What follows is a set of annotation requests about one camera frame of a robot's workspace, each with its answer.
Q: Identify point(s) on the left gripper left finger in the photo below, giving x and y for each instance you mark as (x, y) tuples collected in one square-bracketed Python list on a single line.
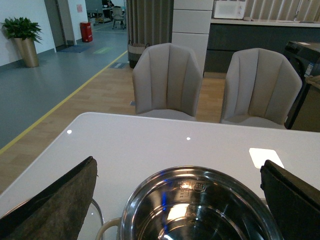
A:
[(57, 212)]

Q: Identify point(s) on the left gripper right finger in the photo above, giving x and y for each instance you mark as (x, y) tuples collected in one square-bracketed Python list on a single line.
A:
[(294, 204)]

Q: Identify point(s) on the glass pot lid with knob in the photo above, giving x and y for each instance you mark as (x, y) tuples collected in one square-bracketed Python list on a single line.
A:
[(94, 216)]

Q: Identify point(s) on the grey office chair far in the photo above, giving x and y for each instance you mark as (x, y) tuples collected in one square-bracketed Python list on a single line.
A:
[(118, 16)]

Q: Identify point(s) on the potted green plant gold planter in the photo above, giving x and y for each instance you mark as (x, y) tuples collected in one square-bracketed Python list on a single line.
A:
[(25, 33)]

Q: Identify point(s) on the white tall cabinet column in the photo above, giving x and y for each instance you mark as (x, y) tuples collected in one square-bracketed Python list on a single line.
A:
[(191, 26)]

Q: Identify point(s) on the white electric cooking pot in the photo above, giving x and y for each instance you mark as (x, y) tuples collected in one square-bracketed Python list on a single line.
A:
[(193, 203)]

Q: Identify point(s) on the woven laundry basket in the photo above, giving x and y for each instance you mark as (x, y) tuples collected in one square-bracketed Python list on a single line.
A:
[(135, 51)]

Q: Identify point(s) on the white microwave oven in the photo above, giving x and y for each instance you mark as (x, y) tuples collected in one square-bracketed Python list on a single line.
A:
[(229, 9)]

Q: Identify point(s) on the brown sofa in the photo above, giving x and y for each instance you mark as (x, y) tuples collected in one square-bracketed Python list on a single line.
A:
[(308, 117)]

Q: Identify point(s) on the right beige upholstered chair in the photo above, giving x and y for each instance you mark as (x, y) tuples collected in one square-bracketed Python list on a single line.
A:
[(260, 88)]

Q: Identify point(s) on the red fire extinguisher box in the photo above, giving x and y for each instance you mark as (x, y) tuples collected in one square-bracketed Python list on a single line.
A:
[(86, 32)]

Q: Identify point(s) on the beige upholstered chair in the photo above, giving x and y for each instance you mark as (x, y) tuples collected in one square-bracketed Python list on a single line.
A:
[(260, 88), (167, 81)]

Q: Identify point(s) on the dark kitchen counter cabinet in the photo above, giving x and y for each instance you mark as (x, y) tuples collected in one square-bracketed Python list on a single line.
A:
[(227, 36)]

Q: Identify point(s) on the left beige upholstered chair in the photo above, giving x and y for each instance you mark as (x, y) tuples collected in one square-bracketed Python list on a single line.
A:
[(167, 81)]

